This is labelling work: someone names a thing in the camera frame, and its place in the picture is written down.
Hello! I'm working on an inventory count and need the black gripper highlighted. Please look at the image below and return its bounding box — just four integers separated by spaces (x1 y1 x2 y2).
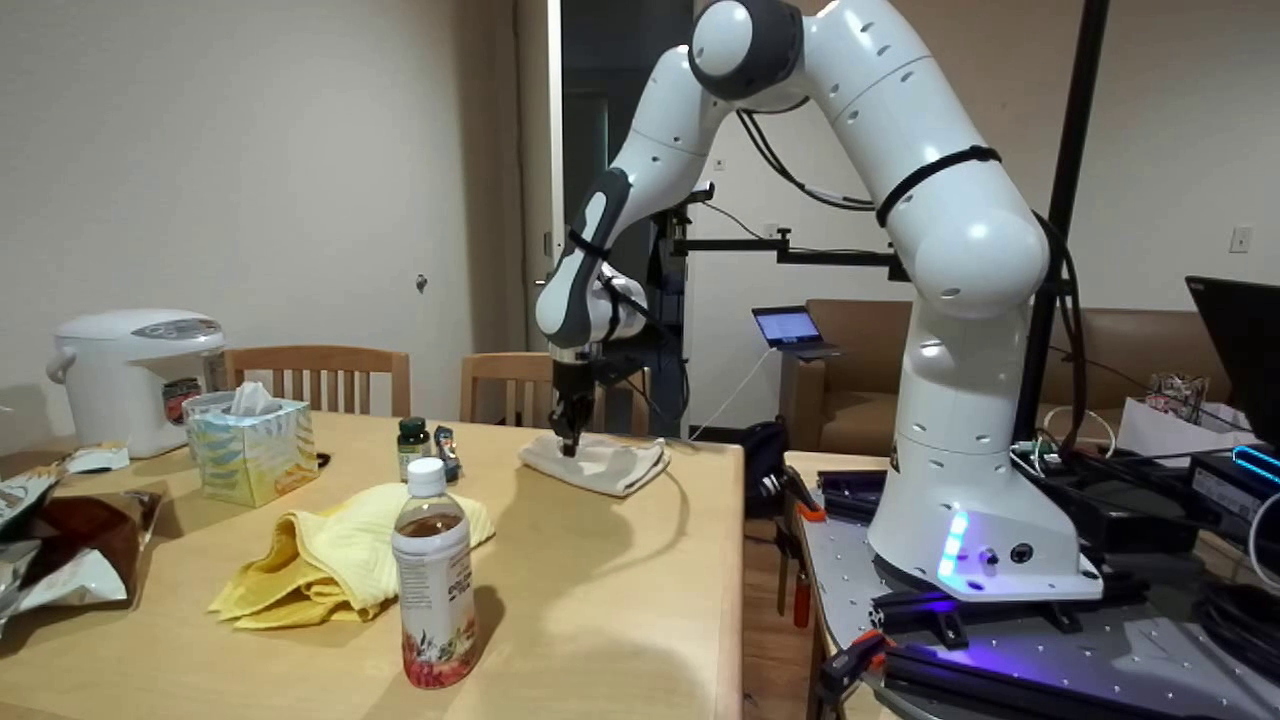
547 338 641 462

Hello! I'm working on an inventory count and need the white wiping cloth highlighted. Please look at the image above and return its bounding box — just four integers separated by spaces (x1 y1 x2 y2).
516 430 673 505

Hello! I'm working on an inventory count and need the yellow towel cloth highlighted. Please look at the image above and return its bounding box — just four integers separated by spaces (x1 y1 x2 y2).
206 481 499 636

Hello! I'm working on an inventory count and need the wooden slat-back chair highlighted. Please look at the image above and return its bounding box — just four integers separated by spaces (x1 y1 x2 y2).
456 347 599 434
215 344 415 422

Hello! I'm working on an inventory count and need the small green pill bottle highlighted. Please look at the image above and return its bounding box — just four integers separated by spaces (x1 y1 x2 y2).
394 413 441 484

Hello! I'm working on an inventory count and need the tea bottle with white cap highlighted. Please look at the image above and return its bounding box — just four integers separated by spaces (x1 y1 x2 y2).
389 456 480 694

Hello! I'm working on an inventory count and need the small lit tablet screen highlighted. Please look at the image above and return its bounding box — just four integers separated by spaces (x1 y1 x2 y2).
750 306 834 359

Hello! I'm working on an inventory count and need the brown sofa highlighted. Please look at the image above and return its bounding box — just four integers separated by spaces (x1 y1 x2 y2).
782 296 1236 462

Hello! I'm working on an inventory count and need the striped tissue box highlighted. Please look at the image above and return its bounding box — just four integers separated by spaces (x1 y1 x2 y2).
186 381 324 507

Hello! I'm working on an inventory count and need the white electric water boiler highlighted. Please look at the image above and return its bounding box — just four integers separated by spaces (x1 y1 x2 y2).
46 309 227 466

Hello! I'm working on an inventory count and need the brown snack bag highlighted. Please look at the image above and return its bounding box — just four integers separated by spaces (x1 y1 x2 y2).
23 481 174 595

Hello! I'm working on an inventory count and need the white crumpled snack bag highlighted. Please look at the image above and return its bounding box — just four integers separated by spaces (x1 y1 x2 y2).
0 544 131 631

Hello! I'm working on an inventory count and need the silver snack bag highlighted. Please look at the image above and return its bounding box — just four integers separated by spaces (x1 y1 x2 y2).
0 466 68 535

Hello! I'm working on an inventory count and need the black vertical stand pole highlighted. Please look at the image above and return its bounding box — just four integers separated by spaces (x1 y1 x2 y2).
1009 0 1111 449

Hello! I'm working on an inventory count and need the black box with blue light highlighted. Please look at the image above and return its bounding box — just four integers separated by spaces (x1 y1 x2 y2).
1184 439 1280 544

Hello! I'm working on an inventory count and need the black monitor screen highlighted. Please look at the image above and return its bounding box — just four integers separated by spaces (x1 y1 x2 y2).
1181 273 1280 456

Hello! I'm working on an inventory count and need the red handled clamp tool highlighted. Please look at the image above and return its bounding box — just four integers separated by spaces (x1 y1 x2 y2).
778 466 838 631

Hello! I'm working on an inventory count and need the black horizontal camera arm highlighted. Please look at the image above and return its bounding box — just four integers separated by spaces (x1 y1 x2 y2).
666 226 921 284

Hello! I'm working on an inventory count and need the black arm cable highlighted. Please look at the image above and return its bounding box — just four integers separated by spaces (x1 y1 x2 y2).
734 110 889 218

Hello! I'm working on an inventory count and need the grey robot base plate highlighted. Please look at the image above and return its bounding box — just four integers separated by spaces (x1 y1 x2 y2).
796 454 1280 720

